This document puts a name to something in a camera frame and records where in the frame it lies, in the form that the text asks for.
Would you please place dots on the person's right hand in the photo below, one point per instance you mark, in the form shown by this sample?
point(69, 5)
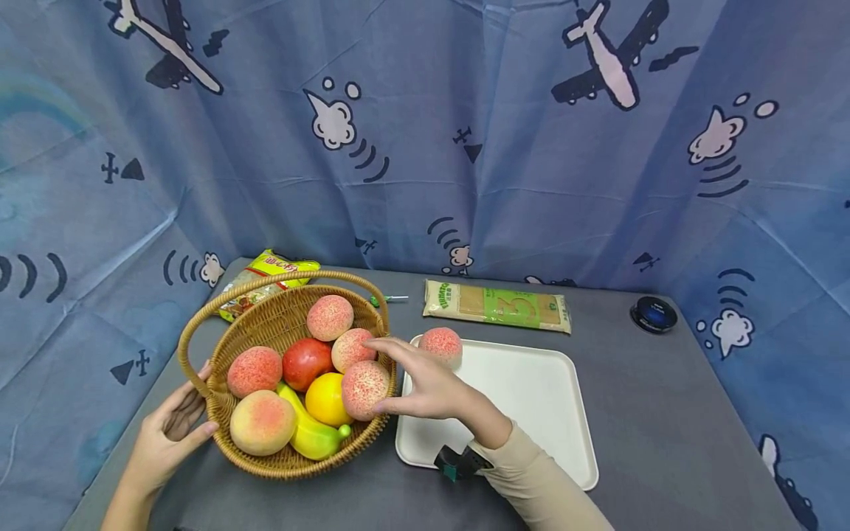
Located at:
point(435, 394)

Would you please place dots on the person's left hand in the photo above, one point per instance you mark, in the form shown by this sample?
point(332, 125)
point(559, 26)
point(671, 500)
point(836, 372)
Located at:
point(163, 442)

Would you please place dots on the person's left thumb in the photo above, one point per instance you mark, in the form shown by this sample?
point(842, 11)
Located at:
point(199, 435)

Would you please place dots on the person's right index finger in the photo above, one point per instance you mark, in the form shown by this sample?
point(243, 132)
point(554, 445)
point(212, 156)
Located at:
point(388, 349)

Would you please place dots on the person's left index finger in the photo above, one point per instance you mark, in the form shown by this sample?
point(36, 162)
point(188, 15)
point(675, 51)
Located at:
point(189, 381)

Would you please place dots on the person's right thumb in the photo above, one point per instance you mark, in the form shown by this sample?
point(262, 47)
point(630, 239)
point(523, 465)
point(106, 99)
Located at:
point(398, 406)

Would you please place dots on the person's left fingers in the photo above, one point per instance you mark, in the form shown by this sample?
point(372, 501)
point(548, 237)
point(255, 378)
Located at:
point(189, 409)

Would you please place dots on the person's left forearm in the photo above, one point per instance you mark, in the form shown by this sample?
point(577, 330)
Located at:
point(127, 505)

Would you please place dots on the person's right forearm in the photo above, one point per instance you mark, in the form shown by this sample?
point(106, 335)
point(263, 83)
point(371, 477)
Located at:
point(541, 483)

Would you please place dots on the small pink peach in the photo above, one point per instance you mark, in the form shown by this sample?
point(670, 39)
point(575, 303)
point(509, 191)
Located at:
point(254, 372)
point(363, 389)
point(330, 317)
point(352, 349)
point(441, 345)

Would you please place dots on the small green stick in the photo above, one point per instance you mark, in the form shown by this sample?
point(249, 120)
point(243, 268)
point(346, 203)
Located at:
point(388, 299)

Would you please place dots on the large yellow-pink peach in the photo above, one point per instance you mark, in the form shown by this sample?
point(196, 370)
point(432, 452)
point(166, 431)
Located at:
point(262, 422)

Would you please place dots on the yellow orange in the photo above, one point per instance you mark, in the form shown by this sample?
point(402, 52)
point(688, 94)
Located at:
point(325, 400)

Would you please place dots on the red apple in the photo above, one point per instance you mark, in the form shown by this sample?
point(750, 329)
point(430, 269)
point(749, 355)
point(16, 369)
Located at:
point(306, 363)

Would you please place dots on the black wrist band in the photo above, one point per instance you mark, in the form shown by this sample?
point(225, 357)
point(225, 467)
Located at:
point(461, 463)

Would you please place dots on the yellow-green banana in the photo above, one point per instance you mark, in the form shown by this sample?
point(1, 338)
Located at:
point(312, 435)

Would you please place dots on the noodle packet with green label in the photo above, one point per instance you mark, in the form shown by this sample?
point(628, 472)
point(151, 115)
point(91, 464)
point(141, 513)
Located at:
point(498, 304)

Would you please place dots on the yellow snack packet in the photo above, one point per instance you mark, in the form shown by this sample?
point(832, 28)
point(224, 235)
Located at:
point(265, 276)

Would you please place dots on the white plastic tray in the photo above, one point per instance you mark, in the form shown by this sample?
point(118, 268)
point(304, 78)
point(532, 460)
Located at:
point(531, 398)

